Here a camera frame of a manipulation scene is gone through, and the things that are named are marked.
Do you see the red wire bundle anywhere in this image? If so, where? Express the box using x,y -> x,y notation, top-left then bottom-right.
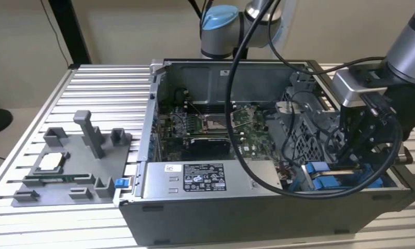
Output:
277,165 -> 295,185

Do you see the grey metal disk bay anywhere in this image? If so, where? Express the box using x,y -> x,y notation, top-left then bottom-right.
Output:
267,85 -> 343,167

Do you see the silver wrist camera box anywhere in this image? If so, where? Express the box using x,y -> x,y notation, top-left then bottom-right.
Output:
331,68 -> 389,107

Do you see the black graphics card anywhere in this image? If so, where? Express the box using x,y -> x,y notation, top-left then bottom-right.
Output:
182,136 -> 231,159

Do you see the black post behind case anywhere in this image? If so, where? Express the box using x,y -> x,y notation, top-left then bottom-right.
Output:
232,47 -> 249,60

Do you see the thin black case wire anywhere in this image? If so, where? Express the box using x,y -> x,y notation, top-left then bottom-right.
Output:
281,90 -> 319,167

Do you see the black RAM slot bank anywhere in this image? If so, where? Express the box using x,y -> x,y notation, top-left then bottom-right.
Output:
189,101 -> 228,109

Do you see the dark grey PC case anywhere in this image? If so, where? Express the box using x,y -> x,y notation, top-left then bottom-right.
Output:
112,58 -> 415,246

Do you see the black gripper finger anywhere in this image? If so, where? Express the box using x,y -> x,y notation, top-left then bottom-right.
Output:
336,105 -> 364,167
359,134 -> 412,164

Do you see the silver power supply unit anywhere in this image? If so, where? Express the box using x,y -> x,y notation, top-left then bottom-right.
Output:
141,160 -> 284,199

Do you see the grey parts rack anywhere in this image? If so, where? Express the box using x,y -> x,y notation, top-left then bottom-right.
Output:
12,110 -> 134,208

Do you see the thin metal locking lever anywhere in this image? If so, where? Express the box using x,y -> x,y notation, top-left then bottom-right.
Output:
186,100 -> 204,116

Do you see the metal socket cover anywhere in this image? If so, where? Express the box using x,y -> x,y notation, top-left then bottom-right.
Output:
229,106 -> 257,128

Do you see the green RAM stick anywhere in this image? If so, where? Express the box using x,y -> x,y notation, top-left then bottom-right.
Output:
24,174 -> 92,182

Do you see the green motherboard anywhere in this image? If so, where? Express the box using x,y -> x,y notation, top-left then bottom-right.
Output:
157,102 -> 280,161

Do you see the black disk wire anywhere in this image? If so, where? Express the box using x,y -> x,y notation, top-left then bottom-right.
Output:
313,127 -> 347,167

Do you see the black frame pole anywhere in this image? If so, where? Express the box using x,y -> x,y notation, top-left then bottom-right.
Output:
48,0 -> 92,65

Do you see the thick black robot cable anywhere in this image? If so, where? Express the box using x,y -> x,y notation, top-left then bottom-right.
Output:
268,10 -> 388,76
224,0 -> 404,199

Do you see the thin black wall cable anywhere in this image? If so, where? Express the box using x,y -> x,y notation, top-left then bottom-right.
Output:
40,0 -> 73,68

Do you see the CPU socket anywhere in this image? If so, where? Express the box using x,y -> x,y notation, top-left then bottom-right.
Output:
201,113 -> 229,132

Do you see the silver CPU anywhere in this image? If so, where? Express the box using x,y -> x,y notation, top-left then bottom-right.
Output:
37,153 -> 65,172

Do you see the hard disk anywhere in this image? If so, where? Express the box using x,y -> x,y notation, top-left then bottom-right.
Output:
305,161 -> 371,178
312,176 -> 384,189

